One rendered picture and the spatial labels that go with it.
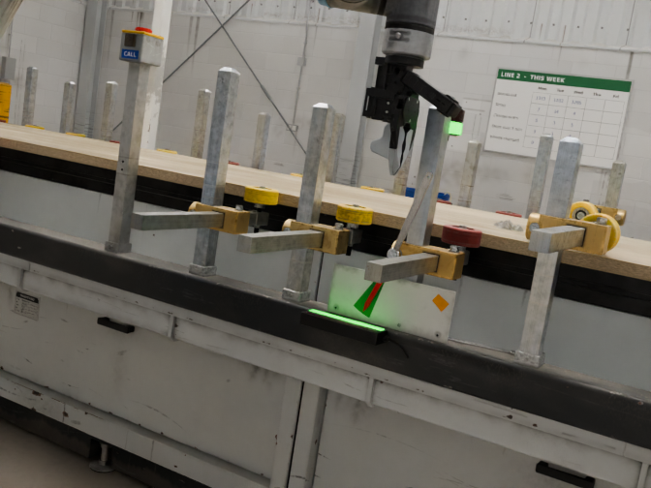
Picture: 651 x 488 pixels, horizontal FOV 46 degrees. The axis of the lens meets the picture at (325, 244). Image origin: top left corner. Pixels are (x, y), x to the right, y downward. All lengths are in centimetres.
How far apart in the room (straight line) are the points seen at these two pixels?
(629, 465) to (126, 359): 138
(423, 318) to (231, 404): 75
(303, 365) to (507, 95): 737
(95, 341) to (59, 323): 15
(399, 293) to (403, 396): 21
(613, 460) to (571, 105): 737
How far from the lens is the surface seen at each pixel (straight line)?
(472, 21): 912
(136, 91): 187
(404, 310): 149
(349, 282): 153
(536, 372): 141
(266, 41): 1020
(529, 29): 896
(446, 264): 145
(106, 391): 235
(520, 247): 161
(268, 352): 169
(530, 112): 876
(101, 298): 199
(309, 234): 150
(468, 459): 179
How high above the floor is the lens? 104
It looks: 8 degrees down
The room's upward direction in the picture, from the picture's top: 9 degrees clockwise
